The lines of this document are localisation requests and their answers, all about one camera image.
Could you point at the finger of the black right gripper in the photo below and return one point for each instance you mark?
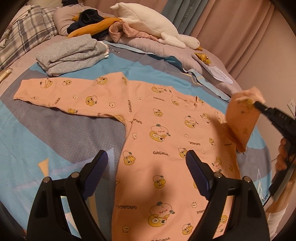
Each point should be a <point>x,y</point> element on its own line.
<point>261,107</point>

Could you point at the mauve pillow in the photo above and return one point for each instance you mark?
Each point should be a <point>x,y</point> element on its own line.
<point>63,16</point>

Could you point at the pink crumpled garment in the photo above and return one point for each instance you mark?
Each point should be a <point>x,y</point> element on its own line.
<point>121,28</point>

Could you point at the teal curtain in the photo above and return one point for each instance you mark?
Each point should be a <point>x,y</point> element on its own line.
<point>184,14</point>

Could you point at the plaid pillow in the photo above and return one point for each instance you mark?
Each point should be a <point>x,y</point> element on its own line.
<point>38,26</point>

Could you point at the dark navy garment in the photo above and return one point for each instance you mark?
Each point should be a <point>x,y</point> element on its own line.
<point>87,17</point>

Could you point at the blue grey patterned bed sheet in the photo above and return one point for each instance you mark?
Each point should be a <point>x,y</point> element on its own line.
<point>37,141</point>

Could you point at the pink cartoon print baby garment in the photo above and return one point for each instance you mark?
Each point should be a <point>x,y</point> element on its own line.
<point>156,197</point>

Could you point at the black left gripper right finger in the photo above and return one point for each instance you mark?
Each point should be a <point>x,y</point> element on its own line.
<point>246,221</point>

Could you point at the folded grey clothes stack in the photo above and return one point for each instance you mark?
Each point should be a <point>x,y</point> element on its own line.
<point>71,55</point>

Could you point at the pink curtain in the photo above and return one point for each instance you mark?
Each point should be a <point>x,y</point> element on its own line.
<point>230,29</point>

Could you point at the white printed paper sheets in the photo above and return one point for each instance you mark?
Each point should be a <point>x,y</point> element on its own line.
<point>218,74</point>

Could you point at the white goose plush toy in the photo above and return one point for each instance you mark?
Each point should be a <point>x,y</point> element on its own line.
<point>148,20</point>

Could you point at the yellow crumpled wrapper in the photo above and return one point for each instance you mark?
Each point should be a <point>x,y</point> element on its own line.
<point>204,58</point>

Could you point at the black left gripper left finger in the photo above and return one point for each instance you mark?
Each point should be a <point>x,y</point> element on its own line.
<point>47,220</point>

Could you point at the person's right hand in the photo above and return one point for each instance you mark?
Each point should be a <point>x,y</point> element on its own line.
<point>282,155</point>

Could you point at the white wall socket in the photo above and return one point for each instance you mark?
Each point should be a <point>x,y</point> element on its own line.
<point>291,107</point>

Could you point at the mauve folded quilt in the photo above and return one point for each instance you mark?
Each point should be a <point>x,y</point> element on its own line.
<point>187,58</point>

